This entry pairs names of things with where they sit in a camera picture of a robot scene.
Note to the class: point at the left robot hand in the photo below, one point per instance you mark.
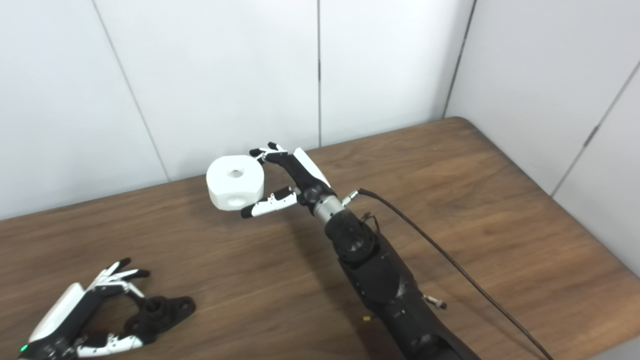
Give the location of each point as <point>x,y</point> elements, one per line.
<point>65,315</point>

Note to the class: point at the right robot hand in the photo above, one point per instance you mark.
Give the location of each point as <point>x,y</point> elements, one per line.
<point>302,175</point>

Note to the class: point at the white cube with holes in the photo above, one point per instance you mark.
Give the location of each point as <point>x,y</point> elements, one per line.
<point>235,182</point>

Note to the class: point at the black holder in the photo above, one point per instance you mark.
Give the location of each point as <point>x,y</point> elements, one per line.
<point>160,312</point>

